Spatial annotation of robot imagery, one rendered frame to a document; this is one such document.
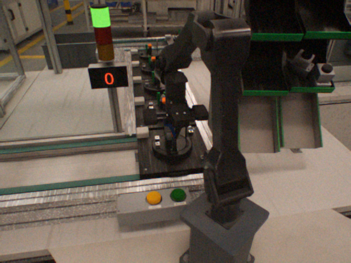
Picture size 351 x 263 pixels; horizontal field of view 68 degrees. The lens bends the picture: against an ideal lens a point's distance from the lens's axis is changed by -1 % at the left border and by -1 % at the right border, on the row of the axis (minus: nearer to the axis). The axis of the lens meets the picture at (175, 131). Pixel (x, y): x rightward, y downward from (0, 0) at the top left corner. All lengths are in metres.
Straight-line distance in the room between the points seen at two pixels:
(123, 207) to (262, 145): 0.48
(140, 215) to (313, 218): 0.53
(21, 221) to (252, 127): 0.77
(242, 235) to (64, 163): 0.67
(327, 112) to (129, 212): 1.39
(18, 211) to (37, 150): 0.27
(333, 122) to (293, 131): 0.93
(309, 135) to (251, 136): 0.21
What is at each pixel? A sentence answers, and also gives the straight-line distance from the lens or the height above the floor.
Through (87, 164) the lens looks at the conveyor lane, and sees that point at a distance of 0.99.
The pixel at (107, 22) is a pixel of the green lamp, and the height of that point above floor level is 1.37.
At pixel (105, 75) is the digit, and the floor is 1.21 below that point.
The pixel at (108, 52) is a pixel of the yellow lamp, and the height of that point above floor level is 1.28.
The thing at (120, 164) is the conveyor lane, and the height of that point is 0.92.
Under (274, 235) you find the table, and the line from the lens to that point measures 0.87.
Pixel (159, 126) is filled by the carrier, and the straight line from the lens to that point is 1.04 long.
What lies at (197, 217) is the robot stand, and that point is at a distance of 0.61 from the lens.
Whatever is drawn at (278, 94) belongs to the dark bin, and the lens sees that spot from 0.83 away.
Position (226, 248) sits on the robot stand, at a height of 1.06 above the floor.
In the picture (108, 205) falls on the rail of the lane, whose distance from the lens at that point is 0.84.
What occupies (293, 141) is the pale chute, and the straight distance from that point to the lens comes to 0.98.
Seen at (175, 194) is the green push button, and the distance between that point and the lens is 0.77.
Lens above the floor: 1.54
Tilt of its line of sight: 34 degrees down
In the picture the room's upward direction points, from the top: straight up
